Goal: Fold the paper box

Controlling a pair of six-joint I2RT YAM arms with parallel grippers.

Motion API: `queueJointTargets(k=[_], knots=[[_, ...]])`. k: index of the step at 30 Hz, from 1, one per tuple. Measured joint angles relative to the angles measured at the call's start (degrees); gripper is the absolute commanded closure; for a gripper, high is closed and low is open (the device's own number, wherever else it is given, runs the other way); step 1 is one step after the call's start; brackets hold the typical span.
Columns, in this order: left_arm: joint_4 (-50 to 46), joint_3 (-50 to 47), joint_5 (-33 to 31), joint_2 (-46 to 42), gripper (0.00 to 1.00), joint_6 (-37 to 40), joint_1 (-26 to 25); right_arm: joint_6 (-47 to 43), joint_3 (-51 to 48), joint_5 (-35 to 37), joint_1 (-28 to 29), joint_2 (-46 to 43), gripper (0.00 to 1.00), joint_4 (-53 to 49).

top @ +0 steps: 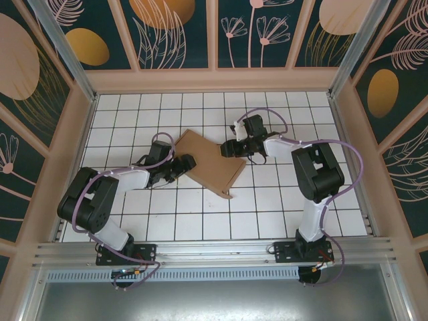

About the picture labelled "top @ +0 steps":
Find aluminium mounting rail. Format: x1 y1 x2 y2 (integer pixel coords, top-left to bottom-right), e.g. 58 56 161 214
31 237 399 268

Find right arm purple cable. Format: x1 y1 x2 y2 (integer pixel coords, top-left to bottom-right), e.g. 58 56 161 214
239 108 364 288

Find aluminium frame post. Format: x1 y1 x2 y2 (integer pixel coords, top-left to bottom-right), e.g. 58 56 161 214
327 0 392 98
26 0 98 103

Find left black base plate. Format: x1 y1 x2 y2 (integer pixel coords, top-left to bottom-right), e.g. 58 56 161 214
96 243 158 267

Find slotted grey cable duct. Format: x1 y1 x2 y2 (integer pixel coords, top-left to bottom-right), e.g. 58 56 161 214
46 266 300 282

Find brown cardboard paper box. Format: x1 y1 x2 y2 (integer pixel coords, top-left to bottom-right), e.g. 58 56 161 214
173 129 247 201

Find grey metal sheet panel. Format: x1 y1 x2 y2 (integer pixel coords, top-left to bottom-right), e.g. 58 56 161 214
19 263 414 321

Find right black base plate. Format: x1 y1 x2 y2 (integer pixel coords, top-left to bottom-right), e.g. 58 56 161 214
273 240 335 265

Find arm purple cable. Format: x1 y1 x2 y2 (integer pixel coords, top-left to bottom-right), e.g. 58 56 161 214
239 108 364 288
72 132 177 292

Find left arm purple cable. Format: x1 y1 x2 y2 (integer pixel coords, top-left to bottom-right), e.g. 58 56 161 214
72 132 177 292

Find aluminium table side rail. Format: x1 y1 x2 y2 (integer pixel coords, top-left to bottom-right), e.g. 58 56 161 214
49 94 98 242
328 94 378 237

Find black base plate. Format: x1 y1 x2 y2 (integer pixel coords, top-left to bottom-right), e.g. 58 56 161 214
96 243 158 267
273 240 335 265

